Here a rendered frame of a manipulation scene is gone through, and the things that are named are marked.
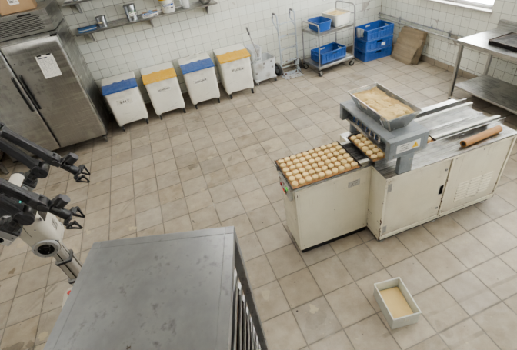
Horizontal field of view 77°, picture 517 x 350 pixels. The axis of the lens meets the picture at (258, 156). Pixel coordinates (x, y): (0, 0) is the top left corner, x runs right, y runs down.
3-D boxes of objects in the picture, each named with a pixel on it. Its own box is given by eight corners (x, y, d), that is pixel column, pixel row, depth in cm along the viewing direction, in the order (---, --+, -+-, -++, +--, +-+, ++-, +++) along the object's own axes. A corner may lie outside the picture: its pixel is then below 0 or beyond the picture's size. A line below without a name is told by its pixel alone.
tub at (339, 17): (335, 18, 618) (335, 8, 606) (351, 22, 586) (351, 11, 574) (320, 24, 607) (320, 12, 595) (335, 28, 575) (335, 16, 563)
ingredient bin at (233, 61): (228, 101, 582) (219, 60, 537) (221, 88, 633) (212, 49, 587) (257, 93, 591) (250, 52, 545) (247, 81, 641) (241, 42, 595)
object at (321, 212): (348, 208, 343) (351, 138, 289) (367, 231, 316) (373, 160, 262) (287, 230, 331) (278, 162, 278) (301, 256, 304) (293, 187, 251)
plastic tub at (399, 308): (418, 323, 244) (421, 312, 234) (391, 331, 242) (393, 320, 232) (397, 287, 268) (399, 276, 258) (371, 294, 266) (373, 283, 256)
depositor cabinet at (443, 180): (437, 163, 378) (452, 98, 328) (490, 202, 322) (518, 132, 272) (338, 197, 357) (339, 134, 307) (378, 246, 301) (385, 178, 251)
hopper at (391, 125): (375, 97, 286) (376, 82, 277) (419, 126, 242) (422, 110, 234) (346, 105, 281) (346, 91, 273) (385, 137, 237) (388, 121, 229)
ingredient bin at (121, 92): (121, 134, 544) (101, 92, 498) (118, 118, 593) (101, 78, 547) (152, 124, 556) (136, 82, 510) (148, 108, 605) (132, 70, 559)
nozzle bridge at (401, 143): (369, 125, 313) (372, 92, 293) (422, 166, 256) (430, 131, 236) (339, 134, 307) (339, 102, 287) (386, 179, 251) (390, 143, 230)
